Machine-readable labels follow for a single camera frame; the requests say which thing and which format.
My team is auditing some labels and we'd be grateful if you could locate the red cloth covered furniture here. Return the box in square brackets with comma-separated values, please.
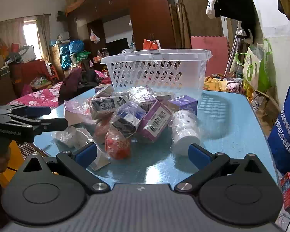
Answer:
[9, 59, 54, 96]

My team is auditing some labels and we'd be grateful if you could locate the pink foam mat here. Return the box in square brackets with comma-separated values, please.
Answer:
[190, 36, 229, 76]

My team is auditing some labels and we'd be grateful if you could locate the dark clothes pile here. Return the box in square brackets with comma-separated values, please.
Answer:
[59, 68, 104, 98]

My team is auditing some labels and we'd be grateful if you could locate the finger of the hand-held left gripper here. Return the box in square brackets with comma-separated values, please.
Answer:
[6, 104, 51, 119]
[5, 115, 68, 136]

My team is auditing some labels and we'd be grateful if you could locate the beige curtain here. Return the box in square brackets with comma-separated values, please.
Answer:
[36, 14, 51, 63]

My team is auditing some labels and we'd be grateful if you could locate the blue plastic bags pile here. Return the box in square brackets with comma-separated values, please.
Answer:
[60, 40, 84, 69]

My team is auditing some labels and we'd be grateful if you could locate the purple barcode box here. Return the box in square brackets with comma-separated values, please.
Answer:
[136, 101, 173, 143]

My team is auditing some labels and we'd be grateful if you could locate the bagged white item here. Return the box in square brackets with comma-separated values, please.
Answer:
[52, 126, 112, 171]

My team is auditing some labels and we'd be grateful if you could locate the yellow stool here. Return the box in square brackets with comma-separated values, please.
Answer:
[0, 141, 23, 188]

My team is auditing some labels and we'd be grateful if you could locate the blue tote bag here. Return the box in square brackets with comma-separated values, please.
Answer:
[267, 80, 290, 174]

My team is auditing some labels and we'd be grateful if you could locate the window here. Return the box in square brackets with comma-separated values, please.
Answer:
[23, 20, 43, 61]

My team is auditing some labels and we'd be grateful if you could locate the bagged red item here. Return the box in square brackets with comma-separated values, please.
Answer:
[104, 126, 131, 160]

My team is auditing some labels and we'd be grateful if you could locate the black television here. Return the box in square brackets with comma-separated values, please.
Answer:
[106, 37, 131, 56]

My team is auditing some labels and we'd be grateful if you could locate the green white shopping bag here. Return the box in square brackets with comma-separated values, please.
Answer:
[235, 39, 273, 93]

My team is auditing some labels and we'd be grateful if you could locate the white hanging plastic bag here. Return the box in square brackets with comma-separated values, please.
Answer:
[90, 28, 100, 43]

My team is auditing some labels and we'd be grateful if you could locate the black hanging garment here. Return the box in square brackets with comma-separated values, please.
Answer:
[214, 0, 259, 44]

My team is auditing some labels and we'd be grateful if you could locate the small lavender box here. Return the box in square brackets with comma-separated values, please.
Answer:
[167, 95, 198, 116]

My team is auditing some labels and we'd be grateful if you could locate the bagged dark blue box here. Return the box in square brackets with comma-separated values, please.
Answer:
[111, 101, 147, 138]

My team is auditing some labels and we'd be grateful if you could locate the yellow printed blanket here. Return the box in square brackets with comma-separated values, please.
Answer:
[203, 76, 243, 93]

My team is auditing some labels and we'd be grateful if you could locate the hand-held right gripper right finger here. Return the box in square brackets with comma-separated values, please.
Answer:
[174, 143, 269, 195]

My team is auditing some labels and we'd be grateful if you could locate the white plastic bottle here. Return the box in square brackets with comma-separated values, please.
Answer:
[170, 110, 201, 156]

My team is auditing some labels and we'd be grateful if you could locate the brown wooden wardrobe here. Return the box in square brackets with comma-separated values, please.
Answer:
[68, 0, 176, 52]

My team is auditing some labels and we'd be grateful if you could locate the pink floral blanket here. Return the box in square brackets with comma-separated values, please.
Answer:
[0, 82, 66, 109]

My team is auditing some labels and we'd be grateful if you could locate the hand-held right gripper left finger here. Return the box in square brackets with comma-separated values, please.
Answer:
[20, 143, 110, 195]

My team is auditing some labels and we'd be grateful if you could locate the bagged grey box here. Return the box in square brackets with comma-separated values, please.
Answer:
[129, 86, 157, 112]

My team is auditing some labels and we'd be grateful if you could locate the bagged orange item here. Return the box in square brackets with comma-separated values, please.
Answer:
[94, 119, 112, 138]

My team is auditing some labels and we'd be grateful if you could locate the orange white hanging bag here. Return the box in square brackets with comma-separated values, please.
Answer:
[143, 39, 161, 50]

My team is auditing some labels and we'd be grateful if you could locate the white plastic basket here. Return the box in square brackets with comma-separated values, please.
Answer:
[101, 49, 212, 96]

